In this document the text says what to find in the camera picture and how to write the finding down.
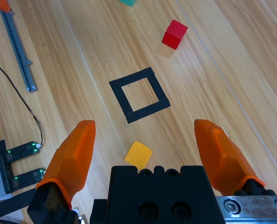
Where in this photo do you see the gray aluminium rail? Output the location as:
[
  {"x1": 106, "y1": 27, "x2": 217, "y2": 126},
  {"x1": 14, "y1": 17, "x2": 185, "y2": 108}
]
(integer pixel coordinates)
[{"x1": 0, "y1": 9, "x2": 39, "y2": 93}]

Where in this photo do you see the yellow cube block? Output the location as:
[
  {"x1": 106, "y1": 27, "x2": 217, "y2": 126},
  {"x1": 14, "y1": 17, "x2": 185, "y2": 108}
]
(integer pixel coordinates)
[{"x1": 124, "y1": 140, "x2": 153, "y2": 170}]

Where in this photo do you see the black tape square outline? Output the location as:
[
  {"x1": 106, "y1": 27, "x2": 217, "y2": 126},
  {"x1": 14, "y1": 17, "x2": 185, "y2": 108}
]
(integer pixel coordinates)
[{"x1": 108, "y1": 67, "x2": 171, "y2": 124}]

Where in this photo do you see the red cube block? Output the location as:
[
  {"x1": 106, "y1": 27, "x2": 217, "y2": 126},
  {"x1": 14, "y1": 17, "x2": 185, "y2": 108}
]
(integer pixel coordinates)
[{"x1": 162, "y1": 19, "x2": 189, "y2": 50}]

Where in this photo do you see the black strap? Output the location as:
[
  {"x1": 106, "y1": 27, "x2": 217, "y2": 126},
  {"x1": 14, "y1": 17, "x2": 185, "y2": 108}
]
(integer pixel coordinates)
[{"x1": 0, "y1": 188, "x2": 37, "y2": 219}]

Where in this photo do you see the green cube block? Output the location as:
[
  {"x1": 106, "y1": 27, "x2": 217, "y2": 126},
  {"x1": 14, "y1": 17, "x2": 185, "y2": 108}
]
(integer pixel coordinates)
[{"x1": 118, "y1": 0, "x2": 139, "y2": 7}]

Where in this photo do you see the black USB dongle green light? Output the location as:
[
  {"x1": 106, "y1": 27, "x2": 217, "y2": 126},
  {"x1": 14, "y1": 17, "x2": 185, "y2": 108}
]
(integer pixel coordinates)
[
  {"x1": 4, "y1": 141, "x2": 41, "y2": 164},
  {"x1": 10, "y1": 168, "x2": 47, "y2": 190}
]

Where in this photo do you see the black USB hub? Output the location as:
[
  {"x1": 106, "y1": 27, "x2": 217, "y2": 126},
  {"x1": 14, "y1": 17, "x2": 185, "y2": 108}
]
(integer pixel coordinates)
[{"x1": 0, "y1": 139, "x2": 14, "y2": 195}]

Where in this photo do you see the thin black cable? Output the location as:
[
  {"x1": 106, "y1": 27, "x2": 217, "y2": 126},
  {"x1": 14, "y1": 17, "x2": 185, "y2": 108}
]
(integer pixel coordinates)
[{"x1": 0, "y1": 59, "x2": 43, "y2": 147}]

